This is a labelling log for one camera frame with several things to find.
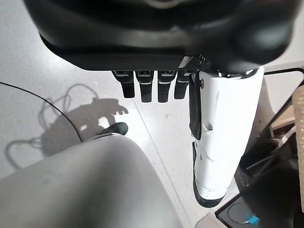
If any beige woven fabric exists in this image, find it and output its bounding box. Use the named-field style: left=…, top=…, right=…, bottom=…
left=291, top=85, right=304, bottom=214

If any black box with round dial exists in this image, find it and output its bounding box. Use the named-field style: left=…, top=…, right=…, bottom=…
left=215, top=180, right=304, bottom=228

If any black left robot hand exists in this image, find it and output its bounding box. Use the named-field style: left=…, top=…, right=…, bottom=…
left=22, top=0, right=304, bottom=103

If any light wooden box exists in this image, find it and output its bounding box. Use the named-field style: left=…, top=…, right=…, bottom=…
left=270, top=104, right=297, bottom=143

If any thin black floor cable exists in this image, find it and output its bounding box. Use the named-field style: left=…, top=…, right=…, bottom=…
left=0, top=81, right=84, bottom=143

